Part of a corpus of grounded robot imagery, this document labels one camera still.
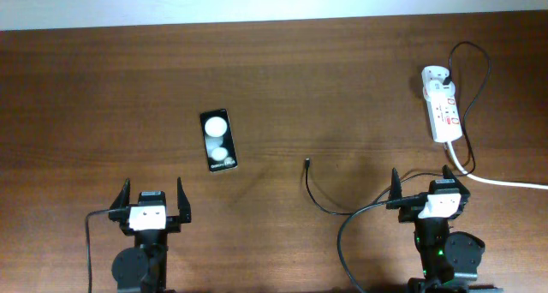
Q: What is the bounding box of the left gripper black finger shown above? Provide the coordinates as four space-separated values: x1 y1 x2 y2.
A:
110 178 130 210
176 177 191 218

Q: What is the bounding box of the black smartphone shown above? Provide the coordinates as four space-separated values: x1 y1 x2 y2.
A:
200 109 238 173

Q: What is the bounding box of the black USB charging cable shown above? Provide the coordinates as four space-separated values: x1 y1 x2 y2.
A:
304 40 492 217

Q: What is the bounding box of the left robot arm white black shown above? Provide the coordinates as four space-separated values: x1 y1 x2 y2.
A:
108 180 192 293

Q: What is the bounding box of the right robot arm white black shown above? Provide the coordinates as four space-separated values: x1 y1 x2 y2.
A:
386 166 485 293

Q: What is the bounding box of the white power strip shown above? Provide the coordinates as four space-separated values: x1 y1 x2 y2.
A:
423 81 463 143

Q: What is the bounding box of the white power strip cord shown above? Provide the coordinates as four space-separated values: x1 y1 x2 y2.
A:
444 141 548 191

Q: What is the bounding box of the white USB wall charger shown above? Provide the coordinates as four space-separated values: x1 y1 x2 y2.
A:
421 65 455 94

